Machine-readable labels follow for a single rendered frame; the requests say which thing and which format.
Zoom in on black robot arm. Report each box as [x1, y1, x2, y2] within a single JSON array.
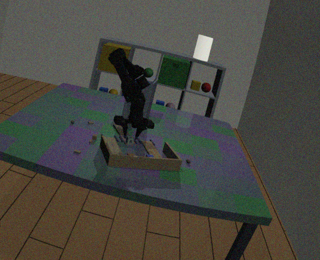
[[108, 48, 150, 129]]

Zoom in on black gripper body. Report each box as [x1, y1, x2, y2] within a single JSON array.
[[113, 110, 154, 129]]

